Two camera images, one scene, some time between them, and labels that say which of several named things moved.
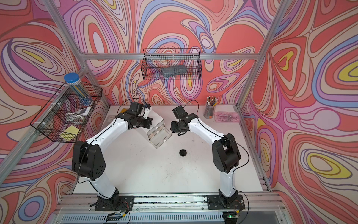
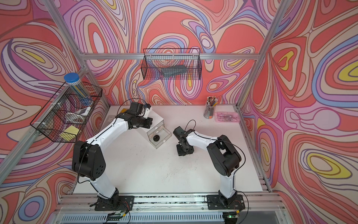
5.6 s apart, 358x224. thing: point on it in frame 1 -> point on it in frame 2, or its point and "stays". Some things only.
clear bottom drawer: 159,136 stays
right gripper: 173,128 -> 180,152
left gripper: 148,122 stays
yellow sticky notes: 70,134 stays
